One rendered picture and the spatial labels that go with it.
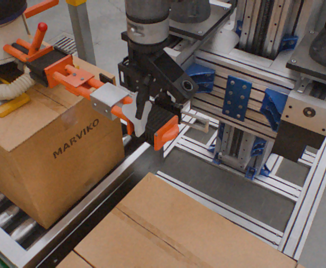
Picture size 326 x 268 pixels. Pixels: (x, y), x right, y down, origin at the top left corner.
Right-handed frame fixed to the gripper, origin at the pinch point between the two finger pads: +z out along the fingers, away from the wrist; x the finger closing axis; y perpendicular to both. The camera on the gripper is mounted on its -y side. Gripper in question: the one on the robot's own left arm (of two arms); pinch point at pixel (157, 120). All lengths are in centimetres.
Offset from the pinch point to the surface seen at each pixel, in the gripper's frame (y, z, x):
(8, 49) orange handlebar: 49.8, -0.6, 3.1
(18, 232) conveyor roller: 39, 53, 27
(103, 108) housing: 12.6, 0.4, 4.1
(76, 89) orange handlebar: 22.0, -0.5, 3.7
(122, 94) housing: 10.8, -1.6, -0.5
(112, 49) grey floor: 155, 108, -135
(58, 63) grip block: 30.9, -2.6, 0.9
